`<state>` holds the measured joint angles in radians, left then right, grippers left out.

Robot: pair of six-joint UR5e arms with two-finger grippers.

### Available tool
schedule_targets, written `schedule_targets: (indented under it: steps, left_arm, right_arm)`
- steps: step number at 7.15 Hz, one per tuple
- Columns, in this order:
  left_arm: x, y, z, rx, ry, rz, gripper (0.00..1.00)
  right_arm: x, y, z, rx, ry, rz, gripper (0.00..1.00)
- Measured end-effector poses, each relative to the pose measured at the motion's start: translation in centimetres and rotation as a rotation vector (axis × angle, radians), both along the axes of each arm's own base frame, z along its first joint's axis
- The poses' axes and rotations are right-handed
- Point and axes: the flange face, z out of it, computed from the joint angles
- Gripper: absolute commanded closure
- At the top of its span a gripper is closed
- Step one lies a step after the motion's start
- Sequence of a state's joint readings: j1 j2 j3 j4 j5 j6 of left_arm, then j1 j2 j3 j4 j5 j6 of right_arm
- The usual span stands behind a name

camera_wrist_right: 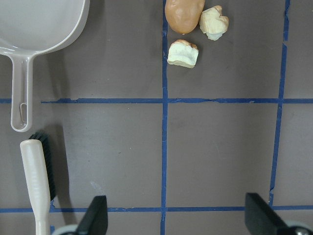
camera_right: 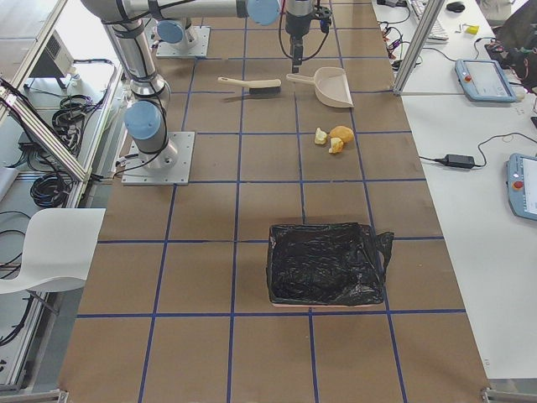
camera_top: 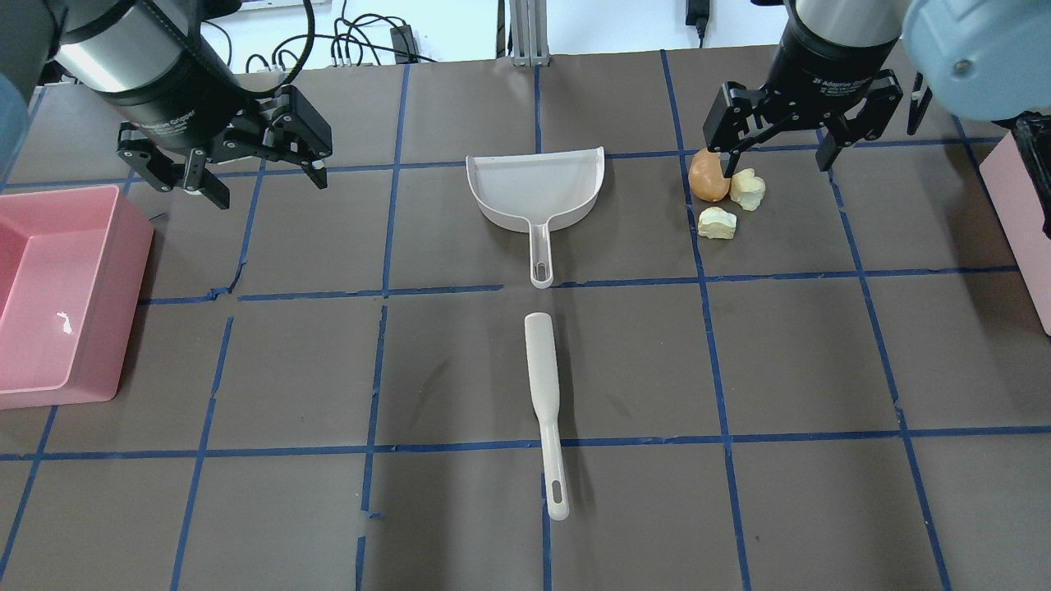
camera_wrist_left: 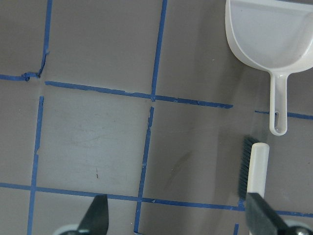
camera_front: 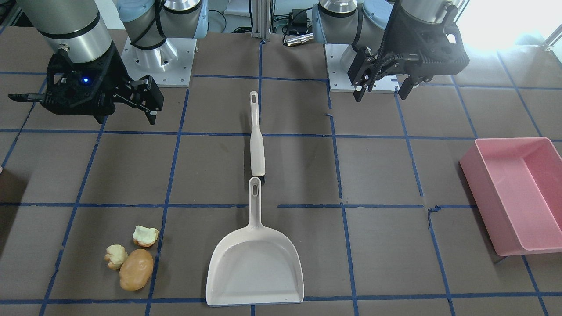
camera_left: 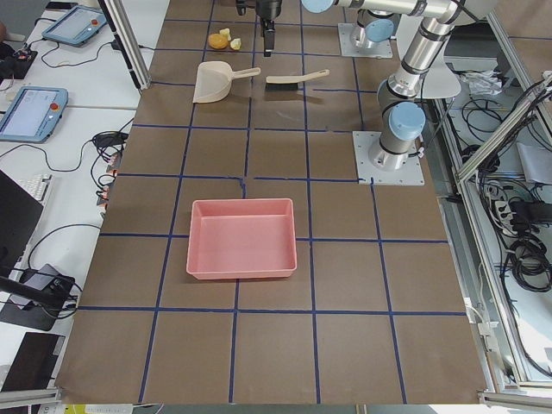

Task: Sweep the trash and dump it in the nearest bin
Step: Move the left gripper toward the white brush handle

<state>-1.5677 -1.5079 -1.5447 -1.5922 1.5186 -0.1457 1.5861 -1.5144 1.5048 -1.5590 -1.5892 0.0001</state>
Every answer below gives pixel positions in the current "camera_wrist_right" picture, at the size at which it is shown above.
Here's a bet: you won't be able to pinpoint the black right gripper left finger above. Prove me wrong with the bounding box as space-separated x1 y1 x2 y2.
76 195 108 235

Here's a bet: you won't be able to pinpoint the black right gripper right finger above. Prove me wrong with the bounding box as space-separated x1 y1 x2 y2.
245 193 289 235

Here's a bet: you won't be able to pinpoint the beige hand brush black bristles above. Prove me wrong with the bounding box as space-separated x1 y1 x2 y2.
20 131 56 235

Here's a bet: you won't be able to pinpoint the beige plastic dustpan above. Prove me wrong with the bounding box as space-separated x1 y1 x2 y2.
0 0 90 132

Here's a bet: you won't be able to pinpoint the pale bread chunk with crust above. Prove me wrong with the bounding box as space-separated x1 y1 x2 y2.
167 39 199 69

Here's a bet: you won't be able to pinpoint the pale torn bread chunk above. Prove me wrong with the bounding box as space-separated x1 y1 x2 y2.
199 5 229 41

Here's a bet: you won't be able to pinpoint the brown potato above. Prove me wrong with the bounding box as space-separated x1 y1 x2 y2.
165 0 205 34

